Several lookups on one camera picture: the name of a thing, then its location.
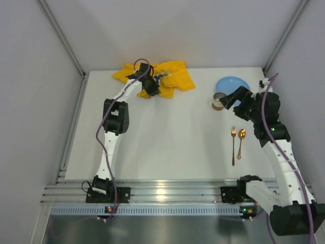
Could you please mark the aluminium mounting rail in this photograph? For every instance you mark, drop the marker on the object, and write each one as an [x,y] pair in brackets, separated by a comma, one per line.
[145,191]

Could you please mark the perforated metal cable tray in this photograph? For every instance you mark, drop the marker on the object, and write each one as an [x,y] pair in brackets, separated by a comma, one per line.
[155,210]

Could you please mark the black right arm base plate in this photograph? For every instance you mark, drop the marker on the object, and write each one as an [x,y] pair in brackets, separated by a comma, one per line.
[234,195]

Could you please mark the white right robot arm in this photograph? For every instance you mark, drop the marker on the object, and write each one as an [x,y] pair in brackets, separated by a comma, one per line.
[294,211]

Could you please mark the blue plastic plate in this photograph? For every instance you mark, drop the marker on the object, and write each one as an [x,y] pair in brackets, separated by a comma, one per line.
[228,85]

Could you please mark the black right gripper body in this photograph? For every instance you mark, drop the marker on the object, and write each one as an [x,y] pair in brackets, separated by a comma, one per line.
[238,97]

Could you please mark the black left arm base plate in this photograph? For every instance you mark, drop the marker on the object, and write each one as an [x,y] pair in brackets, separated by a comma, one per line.
[123,196]

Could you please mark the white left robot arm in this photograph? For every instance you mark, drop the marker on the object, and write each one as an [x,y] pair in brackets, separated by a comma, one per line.
[115,123]

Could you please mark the copper spoon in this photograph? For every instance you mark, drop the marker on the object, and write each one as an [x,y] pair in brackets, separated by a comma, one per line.
[241,135]

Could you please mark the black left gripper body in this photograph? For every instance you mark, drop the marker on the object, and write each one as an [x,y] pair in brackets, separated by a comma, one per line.
[150,85]

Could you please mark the steel cup with cork base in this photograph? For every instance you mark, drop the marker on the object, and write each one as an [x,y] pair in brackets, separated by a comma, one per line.
[216,104]

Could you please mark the copper fork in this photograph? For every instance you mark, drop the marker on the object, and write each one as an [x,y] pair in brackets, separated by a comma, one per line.
[233,135]

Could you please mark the yellow Pikachu cloth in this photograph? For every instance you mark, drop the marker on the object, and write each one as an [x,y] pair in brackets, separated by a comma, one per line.
[170,75]

